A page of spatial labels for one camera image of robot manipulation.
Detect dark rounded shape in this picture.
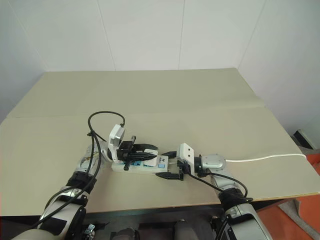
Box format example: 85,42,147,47
109,226,141,240

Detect grey floor mat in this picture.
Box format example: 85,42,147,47
276,198,320,226

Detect small metal clamp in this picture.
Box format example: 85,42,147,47
84,216,97,232

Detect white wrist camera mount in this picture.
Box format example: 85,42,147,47
107,124,126,163
176,142,196,176

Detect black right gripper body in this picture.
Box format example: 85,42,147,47
175,159,191,182

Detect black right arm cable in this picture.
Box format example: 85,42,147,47
184,171,254,240

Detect white power strip cable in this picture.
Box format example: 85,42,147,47
224,153,308,163

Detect white charger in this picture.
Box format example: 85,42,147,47
143,148,159,167

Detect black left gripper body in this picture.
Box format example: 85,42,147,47
117,135,138,171

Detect white power strip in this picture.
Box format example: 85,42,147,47
111,154,173,176

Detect dark grey box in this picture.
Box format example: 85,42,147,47
292,129,318,150

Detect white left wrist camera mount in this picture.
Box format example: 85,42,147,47
107,124,126,163

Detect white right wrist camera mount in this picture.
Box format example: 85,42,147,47
176,142,196,176

